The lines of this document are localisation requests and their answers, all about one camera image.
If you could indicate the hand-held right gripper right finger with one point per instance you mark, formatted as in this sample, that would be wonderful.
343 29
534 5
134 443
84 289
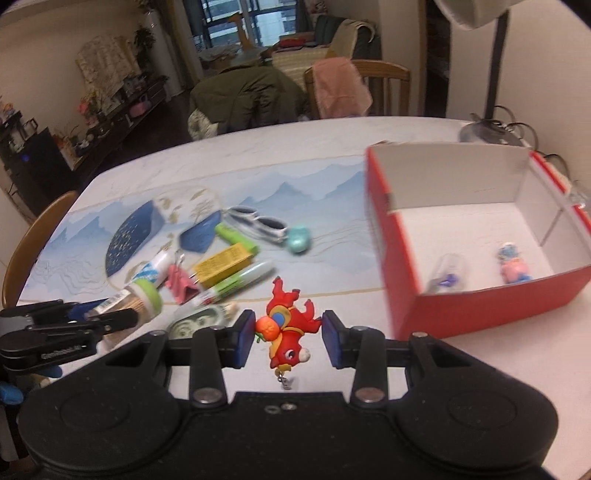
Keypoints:
333 341

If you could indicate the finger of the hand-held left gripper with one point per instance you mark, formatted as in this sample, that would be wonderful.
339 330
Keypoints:
115 319
41 310

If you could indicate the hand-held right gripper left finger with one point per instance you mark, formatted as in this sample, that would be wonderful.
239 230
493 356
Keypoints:
244 339

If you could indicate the toothpick jar with green lid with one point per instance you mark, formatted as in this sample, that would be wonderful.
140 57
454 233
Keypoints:
134 304

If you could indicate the green correction tape dispenser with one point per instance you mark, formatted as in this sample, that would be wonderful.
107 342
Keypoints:
198 323

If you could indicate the green and white pen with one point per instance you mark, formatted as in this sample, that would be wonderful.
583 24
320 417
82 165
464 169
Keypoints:
238 280

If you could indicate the white tube with blue print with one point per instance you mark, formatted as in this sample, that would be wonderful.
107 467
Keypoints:
154 270

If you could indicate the pink binder clip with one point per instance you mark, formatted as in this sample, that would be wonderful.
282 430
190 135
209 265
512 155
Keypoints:
178 284

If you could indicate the red cardboard box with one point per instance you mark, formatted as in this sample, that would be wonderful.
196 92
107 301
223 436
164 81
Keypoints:
485 309

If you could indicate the person's left hand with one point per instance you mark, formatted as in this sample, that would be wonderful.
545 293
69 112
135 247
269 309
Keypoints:
10 396

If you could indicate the round-backed wooden chair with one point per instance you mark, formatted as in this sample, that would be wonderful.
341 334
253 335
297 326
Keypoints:
32 235

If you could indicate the small yellow box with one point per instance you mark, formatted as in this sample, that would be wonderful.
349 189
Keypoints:
226 265

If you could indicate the green highlighter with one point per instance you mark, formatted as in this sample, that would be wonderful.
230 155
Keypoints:
233 234

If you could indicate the teal egg-shaped toy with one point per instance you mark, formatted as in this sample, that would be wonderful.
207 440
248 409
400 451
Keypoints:
298 239

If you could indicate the white sunglasses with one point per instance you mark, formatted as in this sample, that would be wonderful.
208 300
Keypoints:
258 224

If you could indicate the blue mountain print table mat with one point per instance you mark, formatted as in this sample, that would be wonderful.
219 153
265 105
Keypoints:
323 194

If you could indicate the black cabinet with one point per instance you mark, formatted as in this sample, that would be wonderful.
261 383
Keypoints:
32 157

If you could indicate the pink pig figure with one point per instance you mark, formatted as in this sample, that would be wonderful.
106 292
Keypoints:
510 267

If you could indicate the dark low cabinet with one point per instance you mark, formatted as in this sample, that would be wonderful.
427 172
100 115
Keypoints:
124 122

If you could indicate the pink flowers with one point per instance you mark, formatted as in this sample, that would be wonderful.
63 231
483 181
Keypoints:
87 107

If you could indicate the pink bag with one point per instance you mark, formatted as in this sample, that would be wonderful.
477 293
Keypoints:
140 107

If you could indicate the dark green jacket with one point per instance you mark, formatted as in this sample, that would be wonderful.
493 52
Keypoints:
244 99

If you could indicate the pink cloth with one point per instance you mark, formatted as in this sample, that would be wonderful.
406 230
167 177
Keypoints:
341 87

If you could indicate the wooden chair with curved back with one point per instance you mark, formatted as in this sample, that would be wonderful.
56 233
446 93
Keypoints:
392 87

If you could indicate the white standing air conditioner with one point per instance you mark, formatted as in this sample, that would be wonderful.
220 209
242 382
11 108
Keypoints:
157 46

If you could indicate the green potted plant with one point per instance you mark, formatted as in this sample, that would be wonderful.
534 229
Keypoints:
145 41

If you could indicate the beige woven ottoman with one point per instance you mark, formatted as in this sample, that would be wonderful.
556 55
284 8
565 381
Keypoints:
295 62

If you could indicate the round side table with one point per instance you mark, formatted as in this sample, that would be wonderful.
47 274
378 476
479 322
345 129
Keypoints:
231 57

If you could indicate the clear glass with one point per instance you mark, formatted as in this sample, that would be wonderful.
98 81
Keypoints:
579 196

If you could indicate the red cushion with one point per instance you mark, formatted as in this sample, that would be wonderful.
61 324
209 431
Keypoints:
291 42

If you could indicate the beige blanket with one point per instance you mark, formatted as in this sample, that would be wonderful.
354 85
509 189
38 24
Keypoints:
346 37

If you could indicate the dark sofa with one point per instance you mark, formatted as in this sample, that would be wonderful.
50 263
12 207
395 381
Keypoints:
323 27

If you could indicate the desk lamp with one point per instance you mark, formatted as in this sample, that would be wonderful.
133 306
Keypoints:
494 69

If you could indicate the large window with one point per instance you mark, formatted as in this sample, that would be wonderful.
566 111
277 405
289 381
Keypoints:
249 18

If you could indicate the floral wall hanging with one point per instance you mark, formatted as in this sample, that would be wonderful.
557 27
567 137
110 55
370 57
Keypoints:
104 60

